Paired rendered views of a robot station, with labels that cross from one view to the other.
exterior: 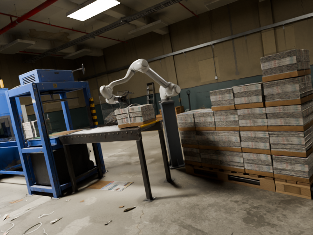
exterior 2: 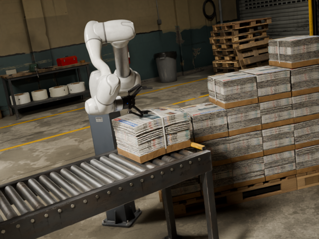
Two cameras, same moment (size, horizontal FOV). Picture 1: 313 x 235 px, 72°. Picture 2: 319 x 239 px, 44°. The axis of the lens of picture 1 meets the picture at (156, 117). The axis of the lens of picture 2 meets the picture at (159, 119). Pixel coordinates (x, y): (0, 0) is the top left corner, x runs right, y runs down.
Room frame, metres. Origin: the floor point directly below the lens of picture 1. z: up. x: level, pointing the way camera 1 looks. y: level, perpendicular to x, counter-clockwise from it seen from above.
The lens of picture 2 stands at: (1.44, 2.28, 1.58)
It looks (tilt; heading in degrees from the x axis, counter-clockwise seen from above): 14 degrees down; 299
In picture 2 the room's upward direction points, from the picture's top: 8 degrees counter-clockwise
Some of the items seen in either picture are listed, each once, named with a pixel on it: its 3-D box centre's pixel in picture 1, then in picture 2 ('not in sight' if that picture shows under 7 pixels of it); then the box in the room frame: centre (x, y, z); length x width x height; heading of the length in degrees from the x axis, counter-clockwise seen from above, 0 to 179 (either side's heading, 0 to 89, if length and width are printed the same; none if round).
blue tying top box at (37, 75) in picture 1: (48, 79); not in sight; (3.35, 1.53, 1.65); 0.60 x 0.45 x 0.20; 150
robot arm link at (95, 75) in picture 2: (165, 91); (100, 83); (3.28, -0.20, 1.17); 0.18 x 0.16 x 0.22; 34
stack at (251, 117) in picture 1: (226, 142); (222, 151); (2.56, -0.79, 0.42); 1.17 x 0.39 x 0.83; 40
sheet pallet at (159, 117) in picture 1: (170, 114); not in sight; (9.48, -0.63, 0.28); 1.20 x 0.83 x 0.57; 60
